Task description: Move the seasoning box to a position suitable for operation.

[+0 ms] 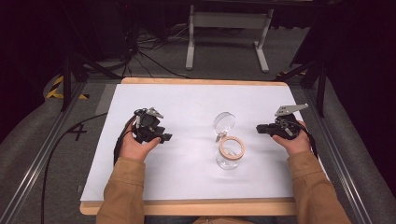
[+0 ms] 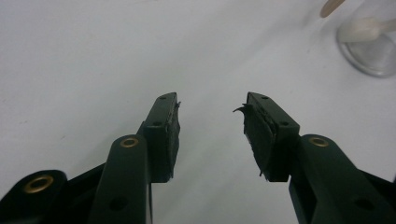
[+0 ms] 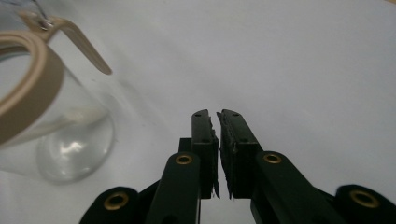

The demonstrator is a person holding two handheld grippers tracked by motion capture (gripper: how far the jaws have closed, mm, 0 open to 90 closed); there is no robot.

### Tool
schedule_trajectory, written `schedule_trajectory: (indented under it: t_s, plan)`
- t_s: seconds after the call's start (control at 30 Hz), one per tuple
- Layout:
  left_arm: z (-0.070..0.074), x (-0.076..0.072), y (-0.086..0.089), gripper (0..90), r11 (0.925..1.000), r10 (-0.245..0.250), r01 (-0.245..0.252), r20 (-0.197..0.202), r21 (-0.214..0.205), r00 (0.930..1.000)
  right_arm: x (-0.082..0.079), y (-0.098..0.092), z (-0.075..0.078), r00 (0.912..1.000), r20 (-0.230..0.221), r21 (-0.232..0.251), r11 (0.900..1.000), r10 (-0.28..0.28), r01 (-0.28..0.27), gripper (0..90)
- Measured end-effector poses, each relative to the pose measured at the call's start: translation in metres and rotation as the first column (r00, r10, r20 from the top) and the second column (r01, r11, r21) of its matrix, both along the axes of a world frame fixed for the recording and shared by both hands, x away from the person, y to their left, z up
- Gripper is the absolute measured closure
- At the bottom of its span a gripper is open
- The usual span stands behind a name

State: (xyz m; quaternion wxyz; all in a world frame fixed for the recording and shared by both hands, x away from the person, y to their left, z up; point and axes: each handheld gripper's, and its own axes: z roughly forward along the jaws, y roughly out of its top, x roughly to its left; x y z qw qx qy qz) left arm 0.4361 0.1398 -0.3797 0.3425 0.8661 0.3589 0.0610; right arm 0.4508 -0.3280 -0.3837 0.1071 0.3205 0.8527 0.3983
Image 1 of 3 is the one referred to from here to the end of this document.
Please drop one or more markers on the wooden table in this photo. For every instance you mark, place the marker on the wooden table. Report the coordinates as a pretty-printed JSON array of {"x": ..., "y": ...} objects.
[{"x": 193, "y": 207}]

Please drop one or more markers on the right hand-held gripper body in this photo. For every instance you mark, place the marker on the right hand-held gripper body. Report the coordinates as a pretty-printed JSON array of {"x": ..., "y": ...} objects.
[{"x": 286, "y": 124}]

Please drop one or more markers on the glass jar with hinged lid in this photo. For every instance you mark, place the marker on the glass jar with hinged lid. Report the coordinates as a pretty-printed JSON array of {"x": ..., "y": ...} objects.
[{"x": 231, "y": 149}]

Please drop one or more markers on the yellow black floor tape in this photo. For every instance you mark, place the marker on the yellow black floor tape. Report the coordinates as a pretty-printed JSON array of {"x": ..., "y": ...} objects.
[{"x": 55, "y": 92}]

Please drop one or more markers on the black tripod stand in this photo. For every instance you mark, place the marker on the black tripod stand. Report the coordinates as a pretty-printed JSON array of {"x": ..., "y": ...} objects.
[
  {"x": 66, "y": 84},
  {"x": 320, "y": 81}
]

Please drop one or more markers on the white table mat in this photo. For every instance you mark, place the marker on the white table mat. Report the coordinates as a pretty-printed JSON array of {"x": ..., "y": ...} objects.
[{"x": 186, "y": 168}]

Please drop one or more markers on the person's right hand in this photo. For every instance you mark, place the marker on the person's right hand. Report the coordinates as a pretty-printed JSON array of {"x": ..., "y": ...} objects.
[{"x": 295, "y": 143}]

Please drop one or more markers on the aluminium rail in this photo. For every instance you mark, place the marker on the aluminium rail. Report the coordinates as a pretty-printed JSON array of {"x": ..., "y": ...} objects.
[
  {"x": 40, "y": 155},
  {"x": 339, "y": 155}
]

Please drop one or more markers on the white metal stand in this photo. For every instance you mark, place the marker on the white metal stand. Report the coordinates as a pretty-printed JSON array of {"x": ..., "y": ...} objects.
[{"x": 229, "y": 20}]

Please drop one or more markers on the person's left hand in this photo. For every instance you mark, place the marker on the person's left hand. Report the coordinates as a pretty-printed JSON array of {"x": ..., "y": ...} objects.
[{"x": 137, "y": 148}]

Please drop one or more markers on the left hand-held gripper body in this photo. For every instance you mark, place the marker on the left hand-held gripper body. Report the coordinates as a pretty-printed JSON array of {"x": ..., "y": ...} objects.
[{"x": 148, "y": 122}]

